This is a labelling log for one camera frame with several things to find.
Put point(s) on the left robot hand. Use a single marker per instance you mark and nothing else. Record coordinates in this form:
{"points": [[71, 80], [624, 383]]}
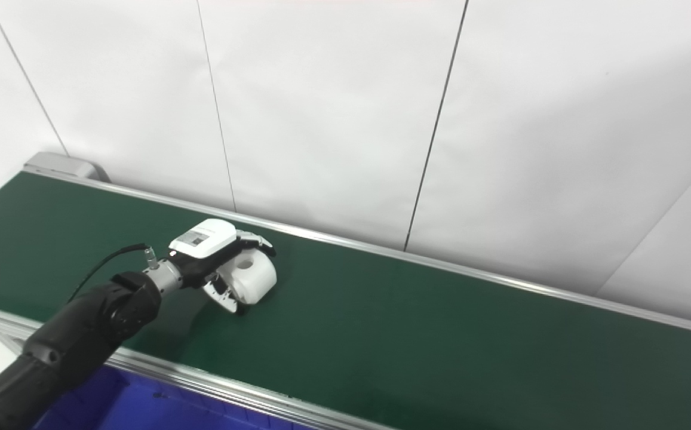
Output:
{"points": [[202, 239]]}

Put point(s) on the white cylindrical plastic part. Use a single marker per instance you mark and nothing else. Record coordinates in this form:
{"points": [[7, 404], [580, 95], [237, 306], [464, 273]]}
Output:
{"points": [[258, 278]]}

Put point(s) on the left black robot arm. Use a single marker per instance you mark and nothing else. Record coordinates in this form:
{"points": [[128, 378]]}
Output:
{"points": [[82, 334]]}

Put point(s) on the green conveyor belt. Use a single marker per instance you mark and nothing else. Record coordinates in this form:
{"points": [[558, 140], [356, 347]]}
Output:
{"points": [[411, 334], [202, 380]]}

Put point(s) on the grey conveyor end cover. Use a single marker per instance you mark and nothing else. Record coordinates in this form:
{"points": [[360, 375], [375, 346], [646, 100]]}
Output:
{"points": [[61, 164]]}

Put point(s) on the blue plastic bin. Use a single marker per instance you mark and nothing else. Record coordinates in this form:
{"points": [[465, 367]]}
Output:
{"points": [[142, 409]]}

